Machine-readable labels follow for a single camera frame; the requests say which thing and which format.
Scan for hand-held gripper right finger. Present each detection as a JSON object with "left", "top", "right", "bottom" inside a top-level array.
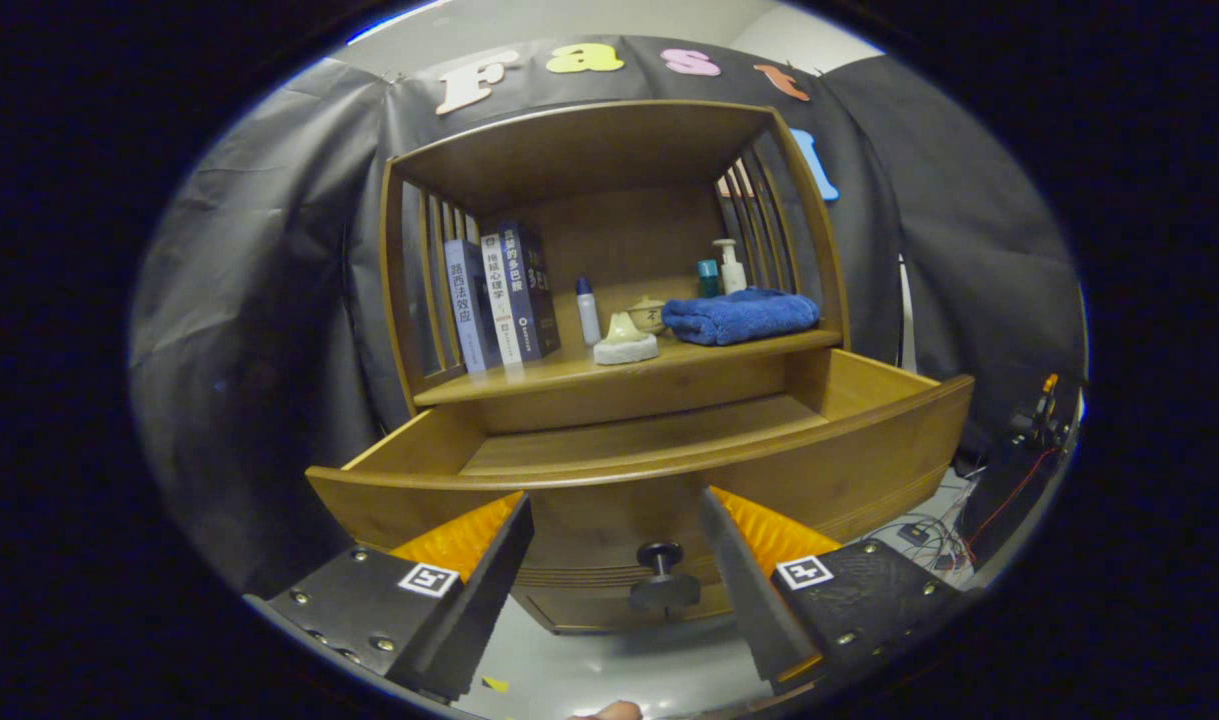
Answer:
[{"left": 697, "top": 486, "right": 970, "bottom": 696}]

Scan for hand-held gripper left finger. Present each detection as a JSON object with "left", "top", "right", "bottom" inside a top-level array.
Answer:
[{"left": 267, "top": 492, "right": 536, "bottom": 703}]

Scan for black drawer knob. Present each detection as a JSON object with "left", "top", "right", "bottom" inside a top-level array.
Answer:
[{"left": 629, "top": 542, "right": 702, "bottom": 613}]

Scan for wooden drawer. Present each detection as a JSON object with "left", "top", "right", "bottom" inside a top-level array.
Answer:
[{"left": 306, "top": 347, "right": 975, "bottom": 591}]

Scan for beige handled white scrub pad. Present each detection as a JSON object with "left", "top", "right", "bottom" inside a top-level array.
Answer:
[{"left": 593, "top": 311, "right": 660, "bottom": 366}]

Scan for wooden countertop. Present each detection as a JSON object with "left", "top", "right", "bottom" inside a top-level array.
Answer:
[{"left": 414, "top": 325, "right": 843, "bottom": 407}]

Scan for wooden cabinet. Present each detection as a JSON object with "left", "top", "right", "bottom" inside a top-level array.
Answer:
[{"left": 379, "top": 98, "right": 850, "bottom": 636}]

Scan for blue folded towel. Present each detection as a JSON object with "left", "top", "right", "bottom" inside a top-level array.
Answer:
[{"left": 661, "top": 288, "right": 821, "bottom": 347}]

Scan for black floor box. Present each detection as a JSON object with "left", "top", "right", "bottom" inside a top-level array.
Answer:
[{"left": 954, "top": 430, "right": 1070, "bottom": 546}]

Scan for light blue book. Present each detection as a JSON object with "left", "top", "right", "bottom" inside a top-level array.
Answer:
[{"left": 444, "top": 238, "right": 503, "bottom": 375}]

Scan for white bottle blue cap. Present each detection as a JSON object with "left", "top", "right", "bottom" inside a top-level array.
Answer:
[{"left": 575, "top": 276, "right": 603, "bottom": 347}]

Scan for white book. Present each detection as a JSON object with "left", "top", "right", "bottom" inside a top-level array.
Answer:
[{"left": 480, "top": 232, "right": 523, "bottom": 367}]

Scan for dark blue book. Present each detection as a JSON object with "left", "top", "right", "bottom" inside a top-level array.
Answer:
[{"left": 497, "top": 221, "right": 562, "bottom": 362}]

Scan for white pump bottle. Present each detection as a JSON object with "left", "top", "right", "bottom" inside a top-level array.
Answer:
[{"left": 712, "top": 238, "right": 748, "bottom": 295}]

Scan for black orange tool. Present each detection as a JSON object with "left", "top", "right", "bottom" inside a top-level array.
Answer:
[{"left": 1009, "top": 373, "right": 1065, "bottom": 446}]

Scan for tangle of floor cables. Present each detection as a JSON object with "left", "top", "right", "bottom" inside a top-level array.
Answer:
[{"left": 869, "top": 470, "right": 980, "bottom": 576}]

